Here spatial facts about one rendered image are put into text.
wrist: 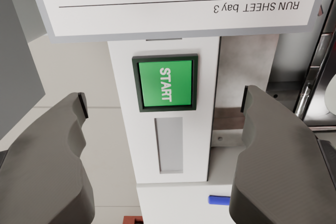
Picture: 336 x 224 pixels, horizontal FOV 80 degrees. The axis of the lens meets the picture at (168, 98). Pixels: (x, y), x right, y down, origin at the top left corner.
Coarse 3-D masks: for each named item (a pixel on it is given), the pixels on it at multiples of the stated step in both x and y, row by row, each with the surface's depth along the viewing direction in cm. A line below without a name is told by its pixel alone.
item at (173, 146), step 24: (120, 48) 17; (144, 48) 17; (168, 48) 17; (192, 48) 17; (216, 48) 17; (120, 72) 18; (120, 96) 20; (144, 120) 21; (168, 120) 22; (192, 120) 21; (144, 144) 23; (168, 144) 24; (192, 144) 23; (144, 168) 25; (168, 168) 26; (192, 168) 25
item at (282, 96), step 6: (270, 84) 34; (276, 84) 34; (282, 84) 33; (288, 84) 33; (294, 84) 33; (300, 84) 33; (270, 90) 32; (276, 90) 32; (282, 90) 32; (288, 90) 32; (294, 90) 32; (276, 96) 32; (282, 96) 33; (288, 96) 33; (294, 96) 33
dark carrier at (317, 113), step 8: (328, 56) 24; (328, 64) 24; (320, 72) 25; (328, 72) 25; (320, 80) 25; (328, 80) 25; (320, 88) 26; (312, 96) 27; (320, 96) 27; (312, 104) 27; (320, 104) 27; (304, 112) 28; (312, 112) 28; (320, 112) 28; (328, 112) 28; (304, 120) 29; (312, 120) 29; (320, 120) 29; (328, 120) 29
